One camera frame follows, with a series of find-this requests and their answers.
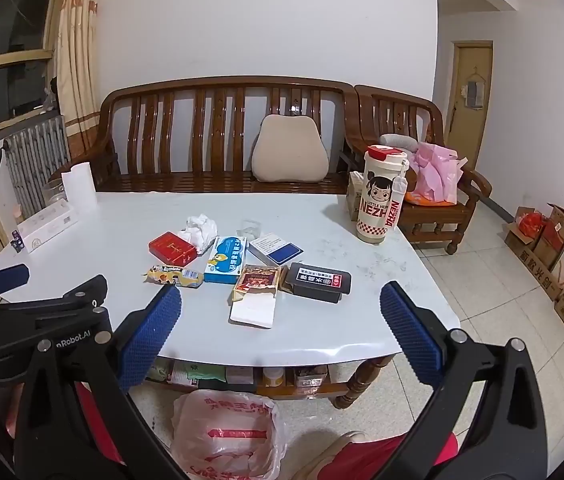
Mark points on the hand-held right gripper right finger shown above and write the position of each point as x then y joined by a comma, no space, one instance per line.
409,330

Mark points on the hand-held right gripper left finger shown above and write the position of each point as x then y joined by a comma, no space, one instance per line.
154,332

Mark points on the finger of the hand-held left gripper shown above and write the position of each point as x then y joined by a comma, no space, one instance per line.
81,292
9,276

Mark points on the yellow snack bar wrapper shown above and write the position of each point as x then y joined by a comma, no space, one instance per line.
171,275

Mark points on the red cigarette box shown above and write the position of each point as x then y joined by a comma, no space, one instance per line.
171,249

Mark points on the black box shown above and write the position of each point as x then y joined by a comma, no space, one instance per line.
319,282

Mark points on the white tissue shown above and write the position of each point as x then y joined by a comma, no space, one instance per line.
199,230

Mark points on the red gold patterned box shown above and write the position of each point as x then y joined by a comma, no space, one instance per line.
257,282

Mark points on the white red print plastic bag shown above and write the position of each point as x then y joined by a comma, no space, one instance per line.
227,435

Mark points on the white blue cigarette box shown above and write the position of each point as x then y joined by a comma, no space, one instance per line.
277,250

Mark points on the small dark blue card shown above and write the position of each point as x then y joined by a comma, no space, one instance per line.
17,242

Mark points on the green box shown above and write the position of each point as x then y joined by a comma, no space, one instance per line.
201,374

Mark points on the long white box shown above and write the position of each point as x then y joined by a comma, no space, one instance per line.
46,225

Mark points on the white top wooden coffee table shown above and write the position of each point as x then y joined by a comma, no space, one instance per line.
357,385

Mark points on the clear glass jar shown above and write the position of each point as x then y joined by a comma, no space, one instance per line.
54,195

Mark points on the small white red box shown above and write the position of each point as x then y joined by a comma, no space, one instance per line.
239,375

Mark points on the blue white medicine box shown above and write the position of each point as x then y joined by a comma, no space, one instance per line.
226,260

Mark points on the dark patterned box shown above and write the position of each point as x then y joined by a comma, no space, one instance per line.
312,376

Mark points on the brown wooden armchair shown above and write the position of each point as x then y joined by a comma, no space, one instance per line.
442,220

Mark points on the grey ribbed radiator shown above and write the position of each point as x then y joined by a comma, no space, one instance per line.
36,160

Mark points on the orange jar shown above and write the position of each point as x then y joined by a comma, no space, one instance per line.
274,377

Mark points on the person's red pants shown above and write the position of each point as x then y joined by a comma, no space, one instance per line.
402,460

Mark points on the open cardboard box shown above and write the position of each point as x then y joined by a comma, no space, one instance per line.
517,242

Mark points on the clear plastic wrapper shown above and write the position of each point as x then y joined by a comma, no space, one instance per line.
251,229

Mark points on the tan printed carton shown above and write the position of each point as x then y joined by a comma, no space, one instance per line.
354,195

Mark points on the pink plastic bag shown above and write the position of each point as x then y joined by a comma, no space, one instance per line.
437,175

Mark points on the tall cardboard box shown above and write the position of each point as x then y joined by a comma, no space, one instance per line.
557,240

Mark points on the grey pillow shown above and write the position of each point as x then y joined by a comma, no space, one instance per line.
397,140

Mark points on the yellow wooden door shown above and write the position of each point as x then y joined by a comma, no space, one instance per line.
467,130

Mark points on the beige back cushion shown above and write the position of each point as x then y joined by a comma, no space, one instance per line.
289,150

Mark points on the beige curtain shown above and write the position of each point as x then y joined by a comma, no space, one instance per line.
79,60

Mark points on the grey door hanging organizer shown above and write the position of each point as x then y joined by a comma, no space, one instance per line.
474,95

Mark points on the cream framed window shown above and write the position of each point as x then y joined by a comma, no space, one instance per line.
16,25

